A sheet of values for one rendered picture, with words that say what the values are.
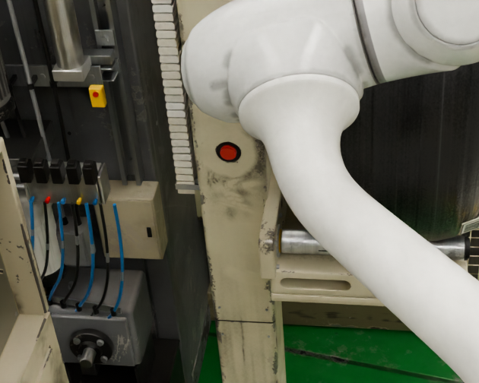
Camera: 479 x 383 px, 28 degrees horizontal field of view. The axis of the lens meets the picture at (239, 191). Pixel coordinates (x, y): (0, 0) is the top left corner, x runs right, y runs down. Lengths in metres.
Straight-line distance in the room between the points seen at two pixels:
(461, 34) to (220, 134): 1.01
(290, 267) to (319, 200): 1.04
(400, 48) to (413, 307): 0.22
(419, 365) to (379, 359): 0.11
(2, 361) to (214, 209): 0.48
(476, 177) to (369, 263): 0.80
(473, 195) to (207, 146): 0.49
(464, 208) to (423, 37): 0.81
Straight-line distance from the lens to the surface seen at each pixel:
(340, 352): 2.78
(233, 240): 1.86
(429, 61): 0.79
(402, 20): 0.75
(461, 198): 1.50
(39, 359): 1.68
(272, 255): 1.72
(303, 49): 0.77
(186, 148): 1.75
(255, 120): 0.79
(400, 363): 2.76
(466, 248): 1.74
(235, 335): 2.05
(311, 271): 1.76
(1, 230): 1.59
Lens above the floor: 2.07
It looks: 38 degrees down
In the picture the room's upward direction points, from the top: 5 degrees counter-clockwise
